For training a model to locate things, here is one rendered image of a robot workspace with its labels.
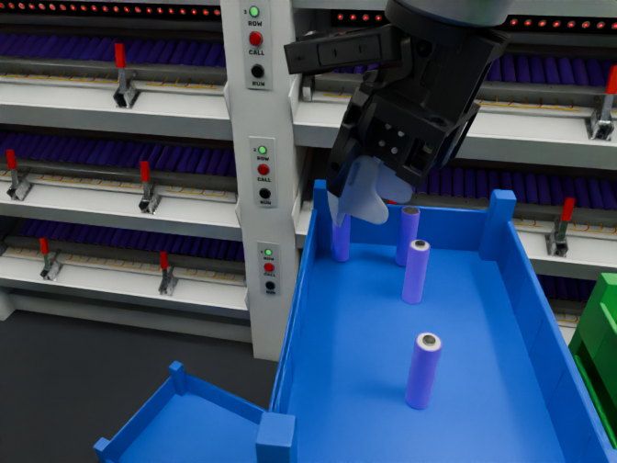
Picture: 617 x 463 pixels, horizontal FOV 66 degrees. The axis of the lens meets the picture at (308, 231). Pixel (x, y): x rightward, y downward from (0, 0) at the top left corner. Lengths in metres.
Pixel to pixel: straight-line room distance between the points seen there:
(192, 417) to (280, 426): 0.71
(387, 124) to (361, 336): 0.18
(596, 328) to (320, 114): 0.45
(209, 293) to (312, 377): 0.62
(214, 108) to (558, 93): 0.51
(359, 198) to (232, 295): 0.60
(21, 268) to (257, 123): 0.68
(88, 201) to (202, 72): 0.34
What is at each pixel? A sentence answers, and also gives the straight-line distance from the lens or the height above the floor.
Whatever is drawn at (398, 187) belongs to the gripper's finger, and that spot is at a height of 0.58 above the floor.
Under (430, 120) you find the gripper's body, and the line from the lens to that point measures 0.37.
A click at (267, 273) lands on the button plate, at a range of 0.88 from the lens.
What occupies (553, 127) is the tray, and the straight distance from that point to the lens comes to 0.76.
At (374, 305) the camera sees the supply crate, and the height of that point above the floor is 0.48.
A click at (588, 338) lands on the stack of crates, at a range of 0.60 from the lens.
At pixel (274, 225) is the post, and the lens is 0.81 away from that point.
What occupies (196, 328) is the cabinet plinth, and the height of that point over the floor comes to 0.02.
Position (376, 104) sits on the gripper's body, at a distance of 0.37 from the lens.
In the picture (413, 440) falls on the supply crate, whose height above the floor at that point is 0.48.
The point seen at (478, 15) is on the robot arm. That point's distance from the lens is 0.34.
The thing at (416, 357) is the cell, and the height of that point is 0.54.
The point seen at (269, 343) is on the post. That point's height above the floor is 0.05.
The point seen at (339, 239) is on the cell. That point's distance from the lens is 0.48.
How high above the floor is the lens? 0.79
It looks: 34 degrees down
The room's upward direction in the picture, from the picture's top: straight up
